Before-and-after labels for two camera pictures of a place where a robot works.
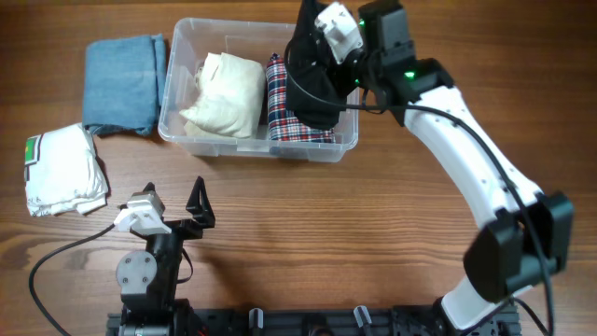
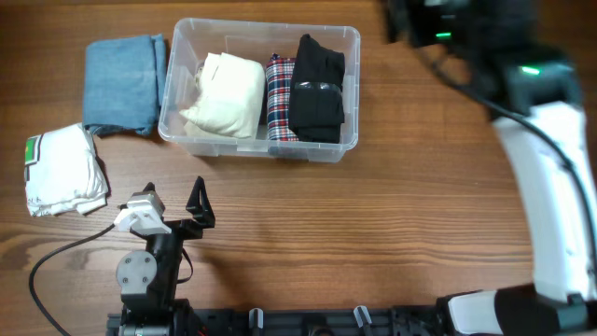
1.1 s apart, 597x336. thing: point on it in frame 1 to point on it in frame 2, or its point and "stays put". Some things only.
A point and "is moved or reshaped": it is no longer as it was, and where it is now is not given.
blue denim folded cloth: [123, 84] stays put
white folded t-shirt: [63, 172] stays put
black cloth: [314, 81] is moved or reshaped
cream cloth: [229, 97] stays put
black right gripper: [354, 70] to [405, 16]
